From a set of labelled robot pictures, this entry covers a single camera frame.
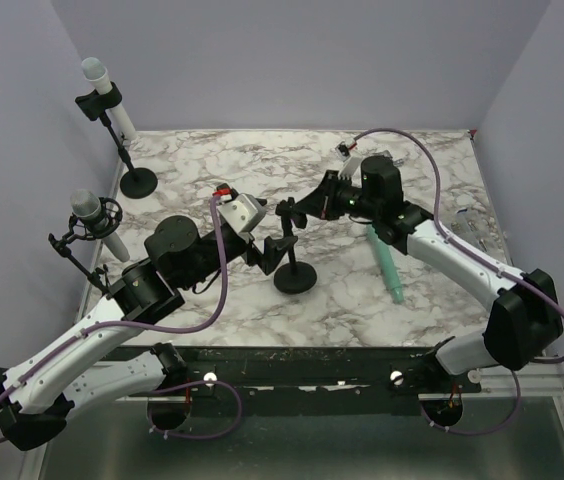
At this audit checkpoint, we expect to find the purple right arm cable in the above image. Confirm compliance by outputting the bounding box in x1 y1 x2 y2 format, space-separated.
349 128 564 436

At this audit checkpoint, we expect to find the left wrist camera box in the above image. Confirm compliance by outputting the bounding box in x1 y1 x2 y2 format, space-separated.
215 184 265 235

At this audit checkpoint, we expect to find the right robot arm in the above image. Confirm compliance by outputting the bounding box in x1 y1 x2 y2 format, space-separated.
294 156 563 392

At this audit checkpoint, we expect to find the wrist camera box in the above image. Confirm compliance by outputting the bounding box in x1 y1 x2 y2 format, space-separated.
215 184 265 235
336 141 362 180

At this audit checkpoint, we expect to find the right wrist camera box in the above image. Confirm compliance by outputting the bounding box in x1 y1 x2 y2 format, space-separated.
336 141 362 180

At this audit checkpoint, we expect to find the mint green microphone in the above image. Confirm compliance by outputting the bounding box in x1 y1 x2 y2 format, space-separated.
366 225 404 304

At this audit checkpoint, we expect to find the clear plastic screw box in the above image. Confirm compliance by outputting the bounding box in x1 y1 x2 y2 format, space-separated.
451 208 503 254

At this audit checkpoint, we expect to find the grey silver microphone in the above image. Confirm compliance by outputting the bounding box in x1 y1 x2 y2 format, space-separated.
70 189 130 262

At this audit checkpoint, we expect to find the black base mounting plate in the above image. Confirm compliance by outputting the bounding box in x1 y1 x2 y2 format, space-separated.
111 344 483 419

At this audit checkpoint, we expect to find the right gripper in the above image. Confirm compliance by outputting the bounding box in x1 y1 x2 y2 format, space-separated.
296 169 381 220

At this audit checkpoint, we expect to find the silver metal faucet part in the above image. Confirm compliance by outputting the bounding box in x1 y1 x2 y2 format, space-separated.
384 151 404 168

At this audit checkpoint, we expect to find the white microphone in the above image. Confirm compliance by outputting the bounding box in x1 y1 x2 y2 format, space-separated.
81 57 137 141

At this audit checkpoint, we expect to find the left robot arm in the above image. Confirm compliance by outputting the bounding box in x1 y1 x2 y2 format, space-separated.
0 190 297 451

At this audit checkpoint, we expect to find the black left-corner microphone stand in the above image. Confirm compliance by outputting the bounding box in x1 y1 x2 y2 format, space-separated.
75 90 158 199

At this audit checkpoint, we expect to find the aluminium rail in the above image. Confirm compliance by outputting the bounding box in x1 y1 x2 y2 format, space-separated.
44 355 564 401

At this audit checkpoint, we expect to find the black shock-mount tripod stand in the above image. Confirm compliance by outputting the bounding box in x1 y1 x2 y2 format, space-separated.
48 197 123 295

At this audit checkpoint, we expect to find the black round-base microphone stand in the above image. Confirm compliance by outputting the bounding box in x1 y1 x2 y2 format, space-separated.
273 197 317 295

